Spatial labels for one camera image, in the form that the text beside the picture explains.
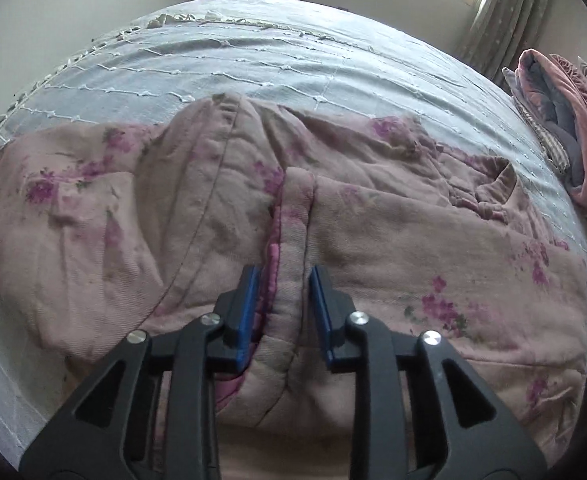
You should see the pink floral quilted garment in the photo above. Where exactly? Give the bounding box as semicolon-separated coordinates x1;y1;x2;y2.
0;94;587;479

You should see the pink grey folded blanket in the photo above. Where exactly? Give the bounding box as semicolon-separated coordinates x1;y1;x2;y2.
502;49;587;210

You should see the grey tufted bedspread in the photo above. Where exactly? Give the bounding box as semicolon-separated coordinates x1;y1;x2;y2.
0;0;587;461

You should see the grey curtain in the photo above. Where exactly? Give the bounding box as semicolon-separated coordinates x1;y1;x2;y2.
455;0;551;86

